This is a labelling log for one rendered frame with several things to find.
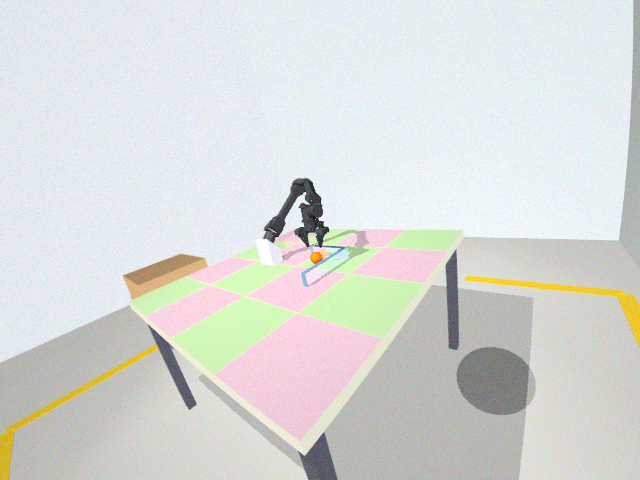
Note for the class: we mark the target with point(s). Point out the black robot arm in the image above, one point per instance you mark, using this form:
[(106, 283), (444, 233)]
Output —
[(315, 210)]

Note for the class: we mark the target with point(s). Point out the clear l-shaped low wall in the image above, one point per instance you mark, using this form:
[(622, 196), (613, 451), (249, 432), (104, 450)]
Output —
[(328, 265)]

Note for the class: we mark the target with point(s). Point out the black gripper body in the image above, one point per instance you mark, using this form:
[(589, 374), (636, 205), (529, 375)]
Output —
[(310, 227)]

